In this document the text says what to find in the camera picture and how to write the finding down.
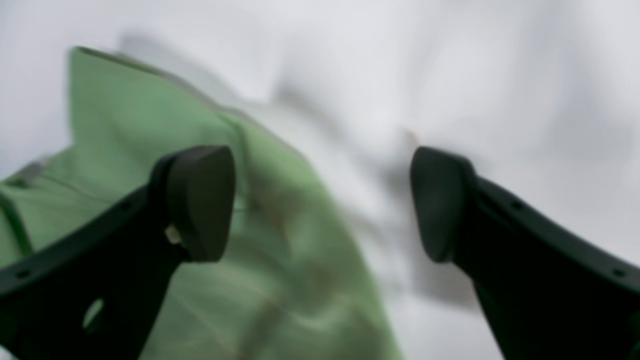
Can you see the green t-shirt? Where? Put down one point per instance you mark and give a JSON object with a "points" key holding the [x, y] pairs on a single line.
{"points": [[292, 283]]}

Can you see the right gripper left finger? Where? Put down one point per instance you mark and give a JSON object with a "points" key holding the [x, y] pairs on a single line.
{"points": [[96, 293]]}

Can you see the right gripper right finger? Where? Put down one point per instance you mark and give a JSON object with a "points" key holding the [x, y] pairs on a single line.
{"points": [[546, 293]]}

